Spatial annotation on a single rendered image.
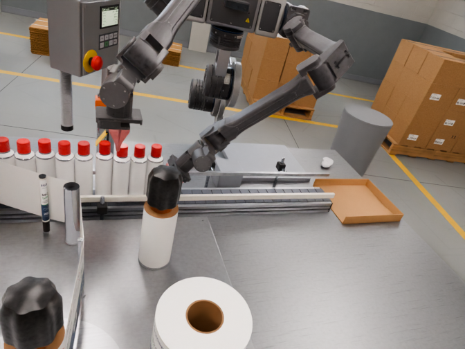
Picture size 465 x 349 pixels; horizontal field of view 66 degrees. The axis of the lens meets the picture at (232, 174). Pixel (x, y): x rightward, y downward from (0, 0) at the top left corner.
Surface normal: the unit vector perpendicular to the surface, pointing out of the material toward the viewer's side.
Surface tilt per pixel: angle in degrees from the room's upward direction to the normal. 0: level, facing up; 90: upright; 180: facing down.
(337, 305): 0
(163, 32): 54
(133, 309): 0
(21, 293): 0
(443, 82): 90
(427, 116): 90
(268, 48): 90
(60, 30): 90
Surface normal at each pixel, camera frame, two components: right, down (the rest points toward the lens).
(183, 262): 0.22, -0.82
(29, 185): -0.19, 0.50
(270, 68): 0.12, 0.56
